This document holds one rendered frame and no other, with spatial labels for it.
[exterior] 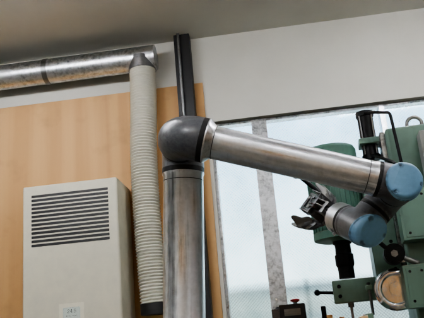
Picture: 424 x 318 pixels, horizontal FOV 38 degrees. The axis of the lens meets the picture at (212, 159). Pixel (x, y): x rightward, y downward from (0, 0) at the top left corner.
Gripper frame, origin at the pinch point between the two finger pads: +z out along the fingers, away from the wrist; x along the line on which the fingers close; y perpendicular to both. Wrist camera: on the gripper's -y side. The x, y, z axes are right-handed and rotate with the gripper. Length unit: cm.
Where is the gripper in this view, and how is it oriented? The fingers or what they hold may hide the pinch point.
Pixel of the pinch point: (307, 206)
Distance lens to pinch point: 195.1
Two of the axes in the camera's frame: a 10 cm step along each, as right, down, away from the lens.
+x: -6.0, 7.9, -1.0
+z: -3.5, -1.5, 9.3
